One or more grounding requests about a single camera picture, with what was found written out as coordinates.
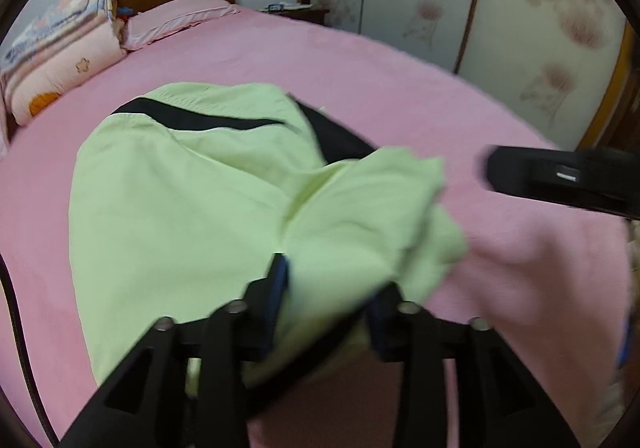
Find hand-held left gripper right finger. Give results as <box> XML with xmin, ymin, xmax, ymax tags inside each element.
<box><xmin>369</xmin><ymin>284</ymin><xmax>581</xmax><ymax>448</ymax></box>

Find floral wardrobe doors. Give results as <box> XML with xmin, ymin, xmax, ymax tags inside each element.
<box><xmin>297</xmin><ymin>0</ymin><xmax>640</xmax><ymax>151</ymax></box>

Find folded floral quilt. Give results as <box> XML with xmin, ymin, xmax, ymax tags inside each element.
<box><xmin>0</xmin><ymin>0</ymin><xmax>128</xmax><ymax>126</ymax></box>

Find pink pillow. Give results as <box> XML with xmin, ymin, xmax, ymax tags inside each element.
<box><xmin>122</xmin><ymin>0</ymin><xmax>243</xmax><ymax>51</ymax></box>

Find bed with pink sheet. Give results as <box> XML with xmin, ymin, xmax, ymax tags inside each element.
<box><xmin>0</xmin><ymin>0</ymin><xmax>631</xmax><ymax>448</ymax></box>

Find light green jacket black trim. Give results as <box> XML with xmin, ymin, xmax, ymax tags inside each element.
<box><xmin>67</xmin><ymin>82</ymin><xmax>471</xmax><ymax>419</ymax></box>

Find black cable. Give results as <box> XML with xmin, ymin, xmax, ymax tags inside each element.
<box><xmin>0</xmin><ymin>253</ymin><xmax>56</xmax><ymax>444</ymax></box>

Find wooden nightstand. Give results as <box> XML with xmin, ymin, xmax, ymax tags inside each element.
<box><xmin>260</xmin><ymin>3</ymin><xmax>331</xmax><ymax>26</ymax></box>

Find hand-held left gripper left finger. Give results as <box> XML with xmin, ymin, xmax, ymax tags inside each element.
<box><xmin>60</xmin><ymin>253</ymin><xmax>291</xmax><ymax>448</ymax></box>

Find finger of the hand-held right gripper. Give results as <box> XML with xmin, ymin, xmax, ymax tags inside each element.
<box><xmin>480</xmin><ymin>145</ymin><xmax>640</xmax><ymax>219</ymax></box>

